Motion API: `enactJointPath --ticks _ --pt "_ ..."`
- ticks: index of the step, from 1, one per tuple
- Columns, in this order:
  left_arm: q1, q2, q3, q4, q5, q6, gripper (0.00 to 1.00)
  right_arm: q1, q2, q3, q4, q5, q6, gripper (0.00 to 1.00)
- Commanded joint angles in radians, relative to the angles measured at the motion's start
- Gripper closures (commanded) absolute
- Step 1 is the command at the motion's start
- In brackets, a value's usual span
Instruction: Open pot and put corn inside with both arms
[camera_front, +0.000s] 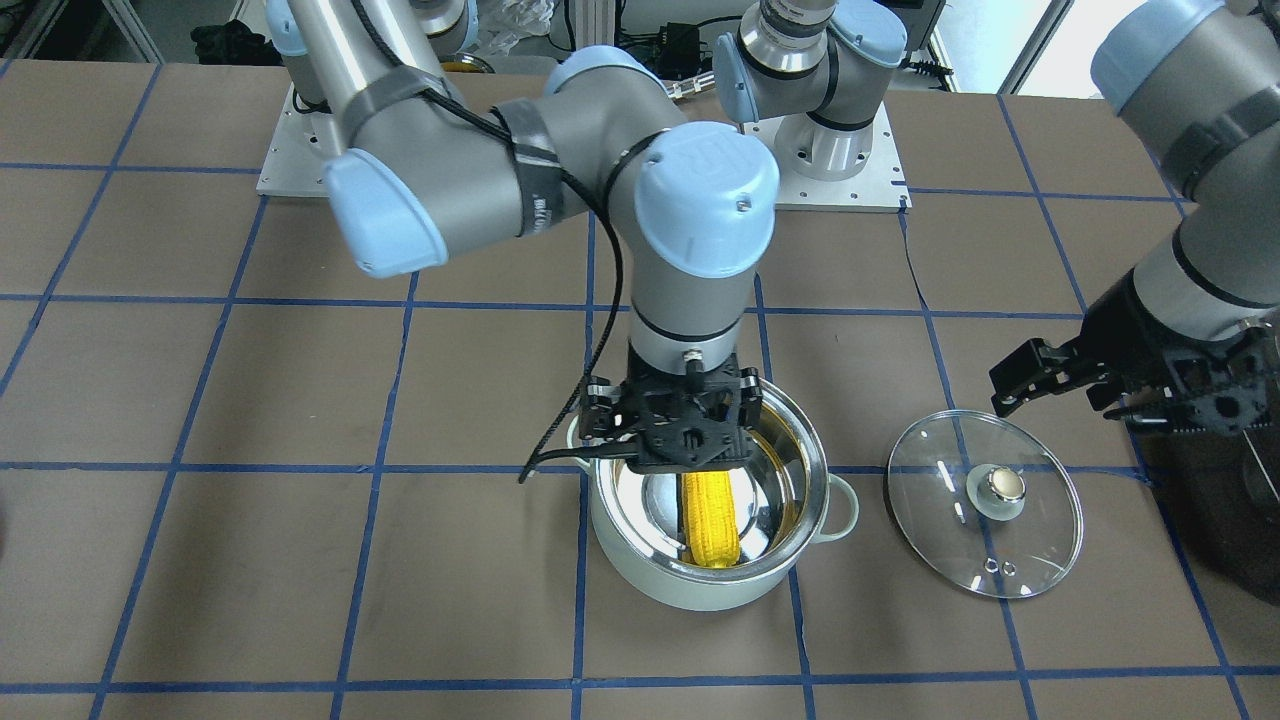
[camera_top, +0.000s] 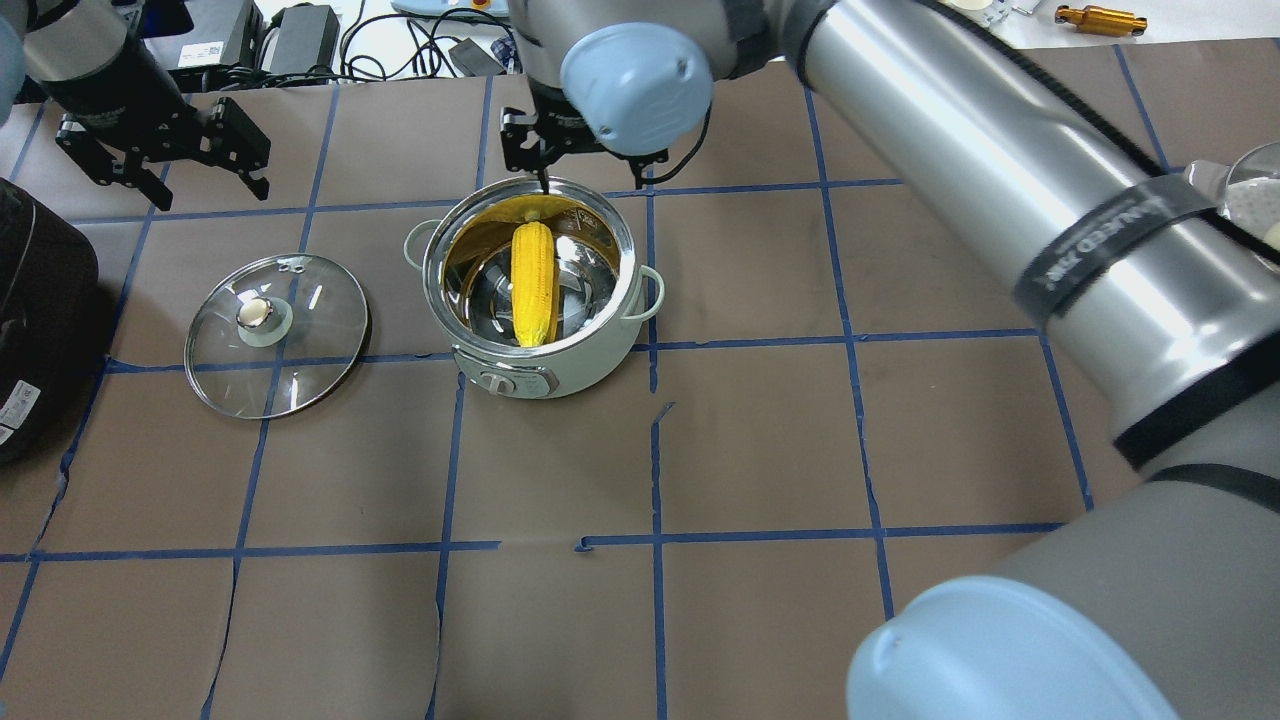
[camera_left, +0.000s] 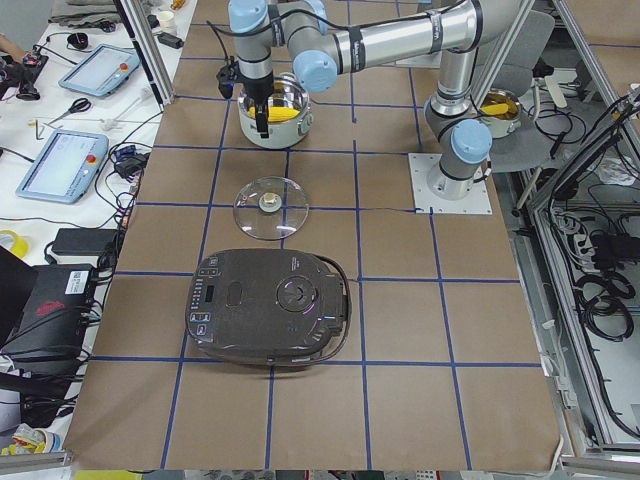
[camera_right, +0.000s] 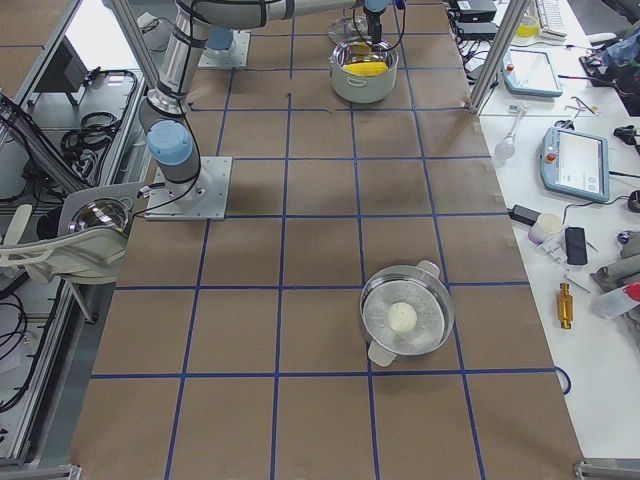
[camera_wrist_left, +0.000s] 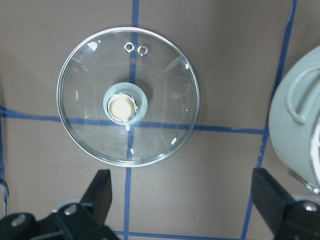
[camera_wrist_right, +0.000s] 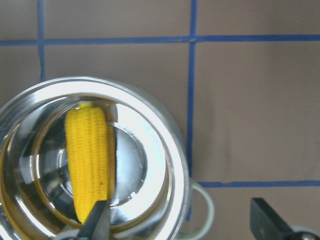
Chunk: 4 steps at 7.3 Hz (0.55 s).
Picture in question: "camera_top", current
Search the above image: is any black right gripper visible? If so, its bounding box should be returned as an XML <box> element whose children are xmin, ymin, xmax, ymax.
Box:
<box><xmin>500</xmin><ymin>85</ymin><xmax>669</xmax><ymax>195</ymax></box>

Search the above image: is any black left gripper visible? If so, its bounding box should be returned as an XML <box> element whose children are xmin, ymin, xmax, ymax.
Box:
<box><xmin>55</xmin><ymin>45</ymin><xmax>271</xmax><ymax>211</ymax></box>

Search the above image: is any yellow corn cob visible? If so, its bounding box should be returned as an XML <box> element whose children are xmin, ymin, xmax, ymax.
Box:
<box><xmin>509</xmin><ymin>222</ymin><xmax>559</xmax><ymax>347</ymax></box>

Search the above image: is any glass pot lid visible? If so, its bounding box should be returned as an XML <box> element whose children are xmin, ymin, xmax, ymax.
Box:
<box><xmin>183</xmin><ymin>254</ymin><xmax>371</xmax><ymax>421</ymax></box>

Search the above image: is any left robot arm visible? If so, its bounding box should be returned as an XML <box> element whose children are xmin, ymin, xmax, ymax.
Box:
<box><xmin>3</xmin><ymin>1</ymin><xmax>271</xmax><ymax>210</ymax></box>

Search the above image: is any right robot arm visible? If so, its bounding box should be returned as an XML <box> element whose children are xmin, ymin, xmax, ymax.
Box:
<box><xmin>509</xmin><ymin>1</ymin><xmax>1277</xmax><ymax>719</ymax></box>

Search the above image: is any pale green electric pot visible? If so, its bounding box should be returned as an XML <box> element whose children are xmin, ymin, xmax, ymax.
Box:
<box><xmin>403</xmin><ymin>178</ymin><xmax>666</xmax><ymax>400</ymax></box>

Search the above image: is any steel steamer pot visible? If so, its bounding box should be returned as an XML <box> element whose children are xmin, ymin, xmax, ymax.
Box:
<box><xmin>1180</xmin><ymin>142</ymin><xmax>1279</xmax><ymax>270</ymax></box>

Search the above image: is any black computer box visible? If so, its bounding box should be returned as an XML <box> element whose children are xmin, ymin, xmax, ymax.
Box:
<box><xmin>143</xmin><ymin>1</ymin><xmax>264</xmax><ymax>73</ymax></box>

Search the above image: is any black power adapter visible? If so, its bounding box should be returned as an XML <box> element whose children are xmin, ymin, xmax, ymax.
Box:
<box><xmin>261</xmin><ymin>3</ymin><xmax>340</xmax><ymax>79</ymax></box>

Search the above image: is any black rice cooker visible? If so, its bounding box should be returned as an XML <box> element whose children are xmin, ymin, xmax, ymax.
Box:
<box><xmin>1</xmin><ymin>179</ymin><xmax>101</xmax><ymax>465</ymax></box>

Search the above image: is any blue teach pendant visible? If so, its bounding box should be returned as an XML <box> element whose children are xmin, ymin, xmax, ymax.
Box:
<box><xmin>390</xmin><ymin>0</ymin><xmax>509</xmax><ymax>20</ymax></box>

